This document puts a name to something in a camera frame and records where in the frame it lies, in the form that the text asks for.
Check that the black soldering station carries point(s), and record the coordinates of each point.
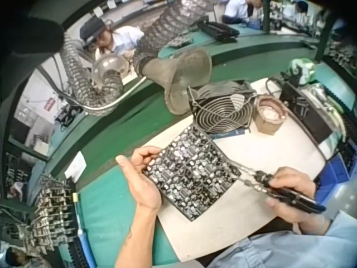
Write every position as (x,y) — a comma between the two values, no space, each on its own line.
(306,114)

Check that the person's left hand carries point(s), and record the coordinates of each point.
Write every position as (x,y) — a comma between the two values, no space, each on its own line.
(142,190)

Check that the black circuit board panel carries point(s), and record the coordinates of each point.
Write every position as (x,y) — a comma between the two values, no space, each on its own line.
(192,173)

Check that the round solder sponge tin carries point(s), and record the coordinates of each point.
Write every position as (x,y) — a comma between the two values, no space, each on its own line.
(269,114)

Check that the black tray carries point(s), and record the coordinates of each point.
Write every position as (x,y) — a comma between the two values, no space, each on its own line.
(219,30)

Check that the black soldering iron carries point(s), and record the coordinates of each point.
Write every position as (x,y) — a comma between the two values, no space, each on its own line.
(287,195)

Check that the rack of metal parts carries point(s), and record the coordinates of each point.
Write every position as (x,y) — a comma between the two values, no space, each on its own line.
(340,56)

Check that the rack of circuit boards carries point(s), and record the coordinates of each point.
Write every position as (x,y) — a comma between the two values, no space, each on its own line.
(53,212)

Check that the white work mat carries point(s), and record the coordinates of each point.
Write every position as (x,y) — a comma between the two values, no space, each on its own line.
(251,223)

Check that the blue and white tube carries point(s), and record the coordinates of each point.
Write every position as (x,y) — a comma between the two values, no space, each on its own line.
(78,223)

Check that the blue plastic bin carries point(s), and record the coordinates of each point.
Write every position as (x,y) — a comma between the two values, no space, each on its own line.
(333,178)

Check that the person's right hand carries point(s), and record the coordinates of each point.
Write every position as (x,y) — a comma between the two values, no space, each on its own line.
(299,190)

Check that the white label card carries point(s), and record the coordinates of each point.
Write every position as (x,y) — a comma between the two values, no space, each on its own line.
(76,165)

